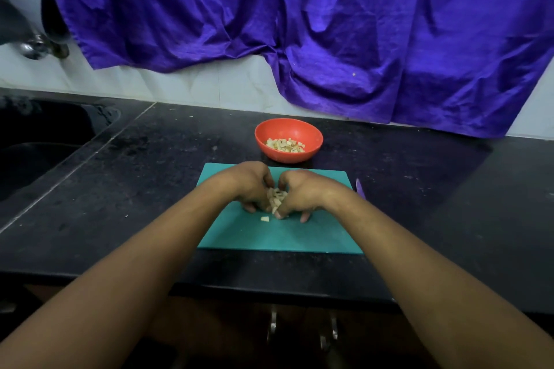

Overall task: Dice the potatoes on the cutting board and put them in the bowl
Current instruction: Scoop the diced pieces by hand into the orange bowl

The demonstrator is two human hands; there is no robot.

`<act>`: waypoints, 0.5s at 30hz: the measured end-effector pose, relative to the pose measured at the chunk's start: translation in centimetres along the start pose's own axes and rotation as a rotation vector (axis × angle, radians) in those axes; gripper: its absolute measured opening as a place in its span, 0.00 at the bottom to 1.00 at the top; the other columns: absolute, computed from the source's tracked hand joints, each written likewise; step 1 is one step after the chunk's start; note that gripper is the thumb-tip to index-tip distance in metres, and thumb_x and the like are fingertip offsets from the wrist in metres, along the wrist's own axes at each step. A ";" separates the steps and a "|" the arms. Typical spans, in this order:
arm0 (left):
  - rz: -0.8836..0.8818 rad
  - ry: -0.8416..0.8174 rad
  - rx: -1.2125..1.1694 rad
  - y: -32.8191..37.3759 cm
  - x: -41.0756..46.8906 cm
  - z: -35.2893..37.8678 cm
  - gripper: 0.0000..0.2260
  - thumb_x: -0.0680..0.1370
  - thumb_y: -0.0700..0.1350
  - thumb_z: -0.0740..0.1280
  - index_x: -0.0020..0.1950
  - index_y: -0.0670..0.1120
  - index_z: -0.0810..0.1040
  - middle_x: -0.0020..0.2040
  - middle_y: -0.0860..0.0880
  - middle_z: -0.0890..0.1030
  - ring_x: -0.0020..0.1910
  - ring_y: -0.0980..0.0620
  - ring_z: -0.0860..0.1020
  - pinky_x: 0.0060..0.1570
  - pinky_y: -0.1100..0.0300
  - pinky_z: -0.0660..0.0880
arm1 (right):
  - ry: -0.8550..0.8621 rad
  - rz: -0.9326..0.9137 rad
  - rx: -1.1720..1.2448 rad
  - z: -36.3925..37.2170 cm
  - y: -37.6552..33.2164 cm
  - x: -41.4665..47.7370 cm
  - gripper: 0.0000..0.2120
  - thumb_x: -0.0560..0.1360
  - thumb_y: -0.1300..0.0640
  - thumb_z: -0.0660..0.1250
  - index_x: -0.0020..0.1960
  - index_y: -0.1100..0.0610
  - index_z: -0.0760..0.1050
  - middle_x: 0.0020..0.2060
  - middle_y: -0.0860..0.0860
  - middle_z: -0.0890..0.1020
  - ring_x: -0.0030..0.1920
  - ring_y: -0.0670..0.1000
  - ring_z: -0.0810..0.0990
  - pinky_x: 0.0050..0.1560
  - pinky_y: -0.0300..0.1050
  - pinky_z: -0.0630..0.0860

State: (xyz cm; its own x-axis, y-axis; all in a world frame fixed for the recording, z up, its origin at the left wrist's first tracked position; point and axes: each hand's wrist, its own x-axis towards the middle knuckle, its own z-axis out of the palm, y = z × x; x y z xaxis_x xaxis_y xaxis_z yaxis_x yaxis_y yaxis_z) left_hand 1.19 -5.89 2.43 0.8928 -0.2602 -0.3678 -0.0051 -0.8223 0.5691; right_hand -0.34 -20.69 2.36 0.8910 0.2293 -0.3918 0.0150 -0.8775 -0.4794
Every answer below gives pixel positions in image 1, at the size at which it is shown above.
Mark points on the person's left hand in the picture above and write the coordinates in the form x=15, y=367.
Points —
x=247, y=183

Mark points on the person's right hand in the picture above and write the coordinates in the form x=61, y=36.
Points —
x=307, y=191

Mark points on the pile of diced apple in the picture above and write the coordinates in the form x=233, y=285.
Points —
x=275, y=200

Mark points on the teal plastic cutting board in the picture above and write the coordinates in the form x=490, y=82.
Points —
x=225, y=230

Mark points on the orange bowl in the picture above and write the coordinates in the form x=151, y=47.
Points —
x=264, y=131

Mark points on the person's left forearm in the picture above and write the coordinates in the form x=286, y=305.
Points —
x=104, y=295

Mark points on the person's right forearm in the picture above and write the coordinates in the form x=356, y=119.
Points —
x=459, y=295

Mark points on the purple cloth curtain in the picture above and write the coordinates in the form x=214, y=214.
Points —
x=407, y=27

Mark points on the dark kitchen sink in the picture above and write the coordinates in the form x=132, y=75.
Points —
x=39, y=144

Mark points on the metal faucet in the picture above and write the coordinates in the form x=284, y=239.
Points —
x=39, y=40

